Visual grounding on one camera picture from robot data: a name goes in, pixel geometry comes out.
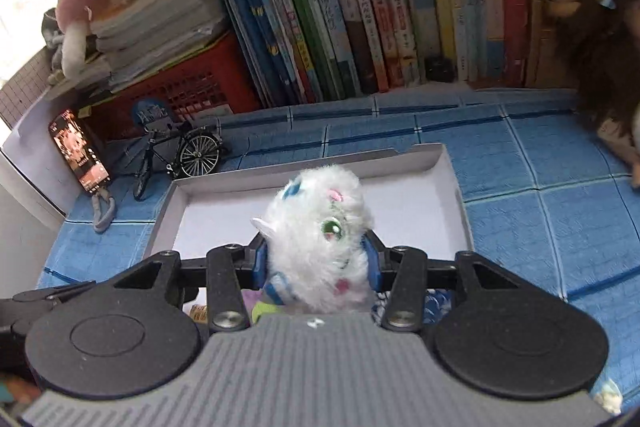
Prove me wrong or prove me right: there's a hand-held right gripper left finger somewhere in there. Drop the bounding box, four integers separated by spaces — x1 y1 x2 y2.
112 232 269 334

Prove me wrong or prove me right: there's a miniature black bicycle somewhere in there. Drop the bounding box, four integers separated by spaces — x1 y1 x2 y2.
132 122 223 202

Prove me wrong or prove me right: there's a pink plush toy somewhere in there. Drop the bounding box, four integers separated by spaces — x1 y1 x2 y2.
55 0 131 78

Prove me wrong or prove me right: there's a small black box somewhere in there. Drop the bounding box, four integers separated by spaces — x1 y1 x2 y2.
425 56 457 82

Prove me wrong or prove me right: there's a row of books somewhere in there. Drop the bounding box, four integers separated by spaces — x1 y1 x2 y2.
200 0 556 108

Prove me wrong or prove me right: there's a white tissue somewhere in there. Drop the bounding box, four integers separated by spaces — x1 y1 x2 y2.
592 379 623 413

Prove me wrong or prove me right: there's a white shallow box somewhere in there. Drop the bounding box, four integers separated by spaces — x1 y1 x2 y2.
142 143 476 305

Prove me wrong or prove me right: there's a white paper sheet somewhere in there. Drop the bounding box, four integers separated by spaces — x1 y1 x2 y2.
0 107 68 218

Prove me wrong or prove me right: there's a red plastic crate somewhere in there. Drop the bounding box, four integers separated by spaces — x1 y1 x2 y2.
82 32 266 142

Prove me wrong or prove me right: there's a grey carabiner strap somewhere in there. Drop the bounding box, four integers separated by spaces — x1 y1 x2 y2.
91 189 117 234

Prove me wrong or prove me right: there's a smartphone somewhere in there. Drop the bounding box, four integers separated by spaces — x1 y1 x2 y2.
48 108 111 198

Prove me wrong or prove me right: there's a blue patterned tablecloth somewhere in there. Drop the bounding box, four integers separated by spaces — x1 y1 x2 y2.
37 88 640 408

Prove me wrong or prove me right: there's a grid cutting mat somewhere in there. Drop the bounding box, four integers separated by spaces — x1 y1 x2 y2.
0 42 56 132

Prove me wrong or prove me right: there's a white fluffy plush cat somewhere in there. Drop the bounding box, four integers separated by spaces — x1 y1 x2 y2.
250 164 376 314

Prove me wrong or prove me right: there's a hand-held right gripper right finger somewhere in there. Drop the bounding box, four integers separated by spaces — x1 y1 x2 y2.
362 231 526 333

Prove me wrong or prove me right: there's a doll with brown hair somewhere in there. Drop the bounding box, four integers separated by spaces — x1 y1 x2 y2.
555 0 640 188

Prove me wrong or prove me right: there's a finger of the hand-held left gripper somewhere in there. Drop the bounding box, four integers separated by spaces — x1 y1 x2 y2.
14 282 97 309

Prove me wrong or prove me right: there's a grey plush toy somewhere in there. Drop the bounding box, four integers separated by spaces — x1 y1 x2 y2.
42 7 68 85

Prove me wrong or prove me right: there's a stack of flat books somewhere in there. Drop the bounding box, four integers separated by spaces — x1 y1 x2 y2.
90 0 231 92

